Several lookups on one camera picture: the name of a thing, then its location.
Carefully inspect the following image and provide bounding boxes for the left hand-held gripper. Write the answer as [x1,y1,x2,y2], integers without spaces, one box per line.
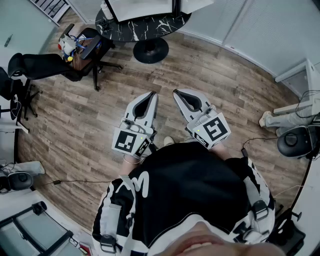
[111,91,159,159]

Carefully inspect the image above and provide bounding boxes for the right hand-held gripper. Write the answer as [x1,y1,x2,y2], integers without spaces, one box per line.
[172,88,231,150]

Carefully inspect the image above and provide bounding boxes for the mini fridge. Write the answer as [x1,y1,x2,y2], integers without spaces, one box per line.
[103,0,215,23]

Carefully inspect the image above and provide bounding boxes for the person's right forearm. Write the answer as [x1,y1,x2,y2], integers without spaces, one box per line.
[212,143,230,161]

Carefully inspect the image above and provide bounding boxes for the person's left forearm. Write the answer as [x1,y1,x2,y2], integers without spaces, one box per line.
[121,153,144,177]

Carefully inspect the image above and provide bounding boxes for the person's black white jersey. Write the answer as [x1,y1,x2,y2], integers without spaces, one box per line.
[91,141,276,256]

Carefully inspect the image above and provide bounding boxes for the round black marble table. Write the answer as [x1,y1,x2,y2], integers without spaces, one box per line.
[94,7,192,64]

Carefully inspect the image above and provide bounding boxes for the black round device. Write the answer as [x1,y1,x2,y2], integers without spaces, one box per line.
[7,171,34,191]
[276,124,314,159]

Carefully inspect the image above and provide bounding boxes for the white bottle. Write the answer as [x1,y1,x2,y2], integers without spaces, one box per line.
[101,0,115,20]

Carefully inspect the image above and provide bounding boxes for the black mesh office chair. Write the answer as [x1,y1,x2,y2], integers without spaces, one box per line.
[0,66,43,121]
[7,23,123,92]

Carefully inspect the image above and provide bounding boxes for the white shelf unit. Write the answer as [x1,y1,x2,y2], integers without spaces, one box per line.
[28,0,71,27]

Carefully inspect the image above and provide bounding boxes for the person's face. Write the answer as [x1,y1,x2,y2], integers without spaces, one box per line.
[154,219,286,256]

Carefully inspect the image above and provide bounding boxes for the white desk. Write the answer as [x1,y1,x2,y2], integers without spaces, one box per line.
[0,96,31,161]

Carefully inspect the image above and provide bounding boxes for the black cylinder knob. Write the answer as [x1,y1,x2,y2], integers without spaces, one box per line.
[31,200,48,216]

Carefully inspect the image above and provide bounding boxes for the small red item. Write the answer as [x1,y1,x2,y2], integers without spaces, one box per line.
[78,241,93,256]

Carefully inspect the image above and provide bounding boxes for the black floor stand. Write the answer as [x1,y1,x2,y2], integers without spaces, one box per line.
[266,149,320,254]

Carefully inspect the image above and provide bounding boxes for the black framed glass cabinet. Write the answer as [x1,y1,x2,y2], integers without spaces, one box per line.
[0,199,74,256]

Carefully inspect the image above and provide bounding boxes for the thin metal bracelet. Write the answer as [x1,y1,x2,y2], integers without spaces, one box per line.
[123,154,142,165]

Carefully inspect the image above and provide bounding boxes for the grey harness strap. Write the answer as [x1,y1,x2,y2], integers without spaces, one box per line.
[99,174,137,253]
[243,174,272,245]

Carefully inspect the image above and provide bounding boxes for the blue cable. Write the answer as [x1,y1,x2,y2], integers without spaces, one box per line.
[69,34,102,55]

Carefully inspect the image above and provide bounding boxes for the black cable bundle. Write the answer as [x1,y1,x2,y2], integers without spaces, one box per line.
[96,19,113,33]

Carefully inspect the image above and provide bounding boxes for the white desk frame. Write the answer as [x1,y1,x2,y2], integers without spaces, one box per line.
[273,58,320,116]

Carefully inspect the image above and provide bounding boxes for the tangled black cables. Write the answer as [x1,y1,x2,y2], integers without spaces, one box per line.
[294,89,320,119]

